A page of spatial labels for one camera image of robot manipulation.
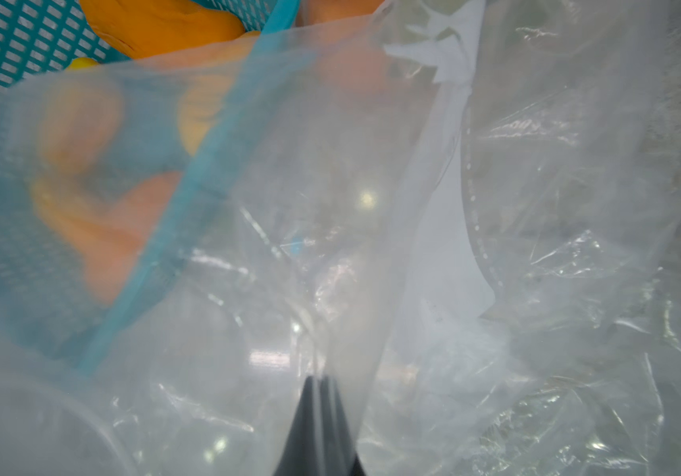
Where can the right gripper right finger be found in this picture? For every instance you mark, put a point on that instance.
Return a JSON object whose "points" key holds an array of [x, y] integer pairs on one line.
{"points": [[337, 451]]}

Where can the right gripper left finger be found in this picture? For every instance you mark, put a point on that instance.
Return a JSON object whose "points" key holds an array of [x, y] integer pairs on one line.
{"points": [[300, 456]]}

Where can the small yellow mango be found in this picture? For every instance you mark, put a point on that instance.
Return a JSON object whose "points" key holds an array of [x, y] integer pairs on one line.
{"points": [[199, 106]]}

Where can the orange mango top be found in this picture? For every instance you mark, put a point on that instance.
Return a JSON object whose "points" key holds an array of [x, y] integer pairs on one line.
{"points": [[142, 29]]}

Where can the teal plastic mesh basket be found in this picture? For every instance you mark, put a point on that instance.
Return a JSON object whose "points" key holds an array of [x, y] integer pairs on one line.
{"points": [[77, 112]]}

